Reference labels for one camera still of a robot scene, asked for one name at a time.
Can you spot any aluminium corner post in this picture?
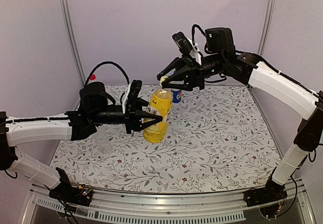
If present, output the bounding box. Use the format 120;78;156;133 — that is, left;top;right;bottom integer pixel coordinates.
57;0;86;86
257;0;276;55

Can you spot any Pepsi bottle blue label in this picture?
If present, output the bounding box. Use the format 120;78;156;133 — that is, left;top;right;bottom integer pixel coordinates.
171;89;182;103

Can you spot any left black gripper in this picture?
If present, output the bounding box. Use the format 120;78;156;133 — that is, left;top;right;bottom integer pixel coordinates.
90;98;163;135

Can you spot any red-capped clear bottle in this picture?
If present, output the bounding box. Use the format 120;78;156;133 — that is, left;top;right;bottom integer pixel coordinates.
88;74;96;83

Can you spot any aluminium front rail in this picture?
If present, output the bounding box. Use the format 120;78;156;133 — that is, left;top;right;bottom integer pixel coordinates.
21;179;319;223

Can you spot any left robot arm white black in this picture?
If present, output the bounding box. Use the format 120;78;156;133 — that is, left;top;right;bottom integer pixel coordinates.
1;80;163;201

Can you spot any right black camera cable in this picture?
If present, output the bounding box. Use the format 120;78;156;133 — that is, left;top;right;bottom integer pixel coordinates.
191;24;208;45

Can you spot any left aluminium corner post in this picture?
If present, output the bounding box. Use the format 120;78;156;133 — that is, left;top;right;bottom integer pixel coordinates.
57;0;86;86

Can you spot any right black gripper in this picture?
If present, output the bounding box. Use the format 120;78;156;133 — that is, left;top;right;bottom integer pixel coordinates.
157;51;226;90

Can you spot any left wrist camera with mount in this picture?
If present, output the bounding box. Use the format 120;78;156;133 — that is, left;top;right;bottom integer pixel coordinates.
121;80;142;114

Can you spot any yellow juice bottle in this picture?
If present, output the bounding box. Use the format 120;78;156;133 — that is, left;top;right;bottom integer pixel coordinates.
143;88;172;143

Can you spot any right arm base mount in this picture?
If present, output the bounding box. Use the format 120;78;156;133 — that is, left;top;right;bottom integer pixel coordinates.
243;179;288;219

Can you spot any right aluminium corner post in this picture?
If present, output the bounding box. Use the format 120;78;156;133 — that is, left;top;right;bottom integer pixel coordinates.
257;0;276;55

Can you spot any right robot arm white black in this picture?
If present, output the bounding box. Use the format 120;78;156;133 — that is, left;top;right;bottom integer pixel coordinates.
157;27;322;202

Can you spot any black camera cable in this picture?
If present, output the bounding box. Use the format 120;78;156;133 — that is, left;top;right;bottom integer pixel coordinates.
191;24;208;45
83;61;130;88

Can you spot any floral patterned table mat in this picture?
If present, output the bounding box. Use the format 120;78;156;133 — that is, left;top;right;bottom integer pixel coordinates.
50;86;281;193

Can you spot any left black camera cable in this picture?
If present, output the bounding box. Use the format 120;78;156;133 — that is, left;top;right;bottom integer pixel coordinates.
83;61;130;88

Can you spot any clear empty plastic bottle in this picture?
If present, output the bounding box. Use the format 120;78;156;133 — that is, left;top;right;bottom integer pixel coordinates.
92;126;113;155

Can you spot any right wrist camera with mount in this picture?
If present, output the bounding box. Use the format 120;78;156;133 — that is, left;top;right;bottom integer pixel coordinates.
172;32;203;65

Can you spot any pale yellow bottle cap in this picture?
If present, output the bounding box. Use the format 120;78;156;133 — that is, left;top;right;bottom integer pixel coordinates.
159;76;168;84

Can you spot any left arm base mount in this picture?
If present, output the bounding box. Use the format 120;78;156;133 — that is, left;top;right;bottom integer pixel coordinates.
49;167;93;207

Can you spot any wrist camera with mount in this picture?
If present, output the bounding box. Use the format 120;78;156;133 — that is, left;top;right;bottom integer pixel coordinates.
172;32;203;65
121;80;142;114

